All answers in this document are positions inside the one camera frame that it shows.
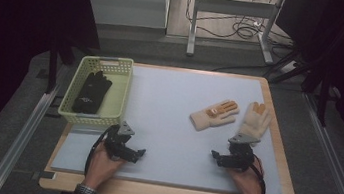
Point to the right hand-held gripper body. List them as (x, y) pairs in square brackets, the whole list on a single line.
[(241, 155)]

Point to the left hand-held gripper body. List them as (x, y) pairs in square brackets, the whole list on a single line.
[(118, 143)]

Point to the green plastic basket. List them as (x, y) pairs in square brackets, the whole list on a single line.
[(116, 96)]

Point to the black glove with emblem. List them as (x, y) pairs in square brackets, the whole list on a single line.
[(87, 97)]

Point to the plain black glove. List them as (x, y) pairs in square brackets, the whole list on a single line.
[(107, 85)]

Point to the person's left hand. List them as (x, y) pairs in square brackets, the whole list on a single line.
[(103, 168)]

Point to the person's right hand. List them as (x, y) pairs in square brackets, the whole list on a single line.
[(247, 184)]

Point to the white foam mat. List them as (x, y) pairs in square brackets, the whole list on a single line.
[(170, 144)]

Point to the beige glove with orange fingertips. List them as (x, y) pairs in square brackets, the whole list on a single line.
[(255, 121)]

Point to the beige glove with brown palm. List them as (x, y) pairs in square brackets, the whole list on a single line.
[(213, 116)]

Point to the black stand leg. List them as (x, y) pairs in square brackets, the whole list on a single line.
[(52, 68)]

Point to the black tripod stand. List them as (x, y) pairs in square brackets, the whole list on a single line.
[(298, 70)]

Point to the white cabinet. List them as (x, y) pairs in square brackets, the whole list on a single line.
[(125, 1)]

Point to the grey metal desk frame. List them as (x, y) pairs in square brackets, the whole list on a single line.
[(232, 7)]

